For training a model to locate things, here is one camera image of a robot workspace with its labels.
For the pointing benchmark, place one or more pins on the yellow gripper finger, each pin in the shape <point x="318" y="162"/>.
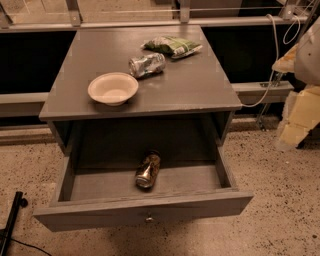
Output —
<point x="286" y="63"/>
<point x="301" y="114"/>

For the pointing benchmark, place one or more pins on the orange soda can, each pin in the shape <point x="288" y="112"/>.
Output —
<point x="148" y="170"/>

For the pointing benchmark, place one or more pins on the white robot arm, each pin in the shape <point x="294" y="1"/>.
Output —
<point x="301" y="112"/>

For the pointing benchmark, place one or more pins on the silver green soda can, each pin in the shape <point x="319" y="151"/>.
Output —
<point x="147" y="65"/>

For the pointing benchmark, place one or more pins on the grey open drawer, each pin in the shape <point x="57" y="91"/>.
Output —
<point x="93" y="198"/>

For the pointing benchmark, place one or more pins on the grey wooden cabinet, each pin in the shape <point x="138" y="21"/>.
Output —
<point x="196" y="84"/>

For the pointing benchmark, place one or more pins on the green chip bag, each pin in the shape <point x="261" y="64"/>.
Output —
<point x="175" y="47"/>

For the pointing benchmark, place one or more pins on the white paper bowl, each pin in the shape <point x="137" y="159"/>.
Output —
<point x="113" y="89"/>

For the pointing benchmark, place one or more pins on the black stand leg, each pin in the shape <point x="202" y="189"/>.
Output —
<point x="6" y="233"/>

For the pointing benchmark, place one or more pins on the metal railing frame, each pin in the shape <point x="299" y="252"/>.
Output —
<point x="22" y="16"/>

